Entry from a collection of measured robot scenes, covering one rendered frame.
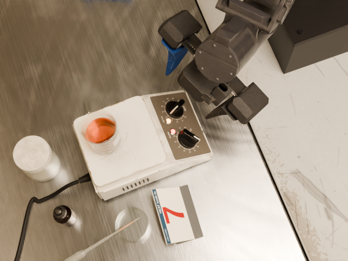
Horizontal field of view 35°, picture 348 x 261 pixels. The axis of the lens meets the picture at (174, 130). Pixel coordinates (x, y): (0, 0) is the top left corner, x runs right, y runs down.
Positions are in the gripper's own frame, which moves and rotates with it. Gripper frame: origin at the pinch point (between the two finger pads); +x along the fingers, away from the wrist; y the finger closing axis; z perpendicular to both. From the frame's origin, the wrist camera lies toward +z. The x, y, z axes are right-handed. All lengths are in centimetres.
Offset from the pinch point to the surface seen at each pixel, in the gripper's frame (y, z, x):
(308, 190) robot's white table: 24.7, -7.8, 5.7
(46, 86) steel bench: -19.3, 5.8, 23.0
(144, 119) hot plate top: -1.8, 5.5, 8.7
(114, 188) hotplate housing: 3.1, 14.2, 14.8
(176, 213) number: 12.7, 8.5, 15.0
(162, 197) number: 9.2, 8.8, 14.5
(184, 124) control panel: 2.7, -0.6, 9.4
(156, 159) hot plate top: 4.2, 8.6, 9.0
